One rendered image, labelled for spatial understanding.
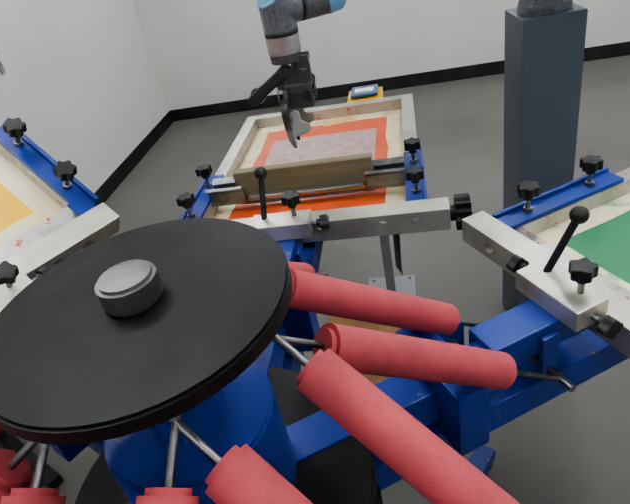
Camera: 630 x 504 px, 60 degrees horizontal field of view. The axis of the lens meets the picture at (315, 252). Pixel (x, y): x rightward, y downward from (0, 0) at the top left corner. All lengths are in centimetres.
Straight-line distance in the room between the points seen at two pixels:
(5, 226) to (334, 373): 92
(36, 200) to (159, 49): 421
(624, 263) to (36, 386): 97
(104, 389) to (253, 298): 15
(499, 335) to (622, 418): 133
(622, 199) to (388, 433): 94
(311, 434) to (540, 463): 129
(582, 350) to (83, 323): 75
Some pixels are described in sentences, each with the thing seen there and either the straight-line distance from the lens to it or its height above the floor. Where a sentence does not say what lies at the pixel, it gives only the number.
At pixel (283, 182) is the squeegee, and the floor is 102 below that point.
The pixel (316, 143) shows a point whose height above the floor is 96.
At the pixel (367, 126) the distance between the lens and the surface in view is 182.
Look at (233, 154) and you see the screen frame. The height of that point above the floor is 99.
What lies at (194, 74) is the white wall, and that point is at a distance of 541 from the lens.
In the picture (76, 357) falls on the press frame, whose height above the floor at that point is 132.
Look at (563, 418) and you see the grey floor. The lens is 210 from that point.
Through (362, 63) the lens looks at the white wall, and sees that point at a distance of 511.
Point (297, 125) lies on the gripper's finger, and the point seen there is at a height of 117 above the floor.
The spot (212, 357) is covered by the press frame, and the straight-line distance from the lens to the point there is 46.
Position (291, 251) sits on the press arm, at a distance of 107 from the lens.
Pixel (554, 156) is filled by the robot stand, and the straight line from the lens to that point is 197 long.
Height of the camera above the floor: 162
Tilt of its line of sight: 33 degrees down
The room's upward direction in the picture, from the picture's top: 13 degrees counter-clockwise
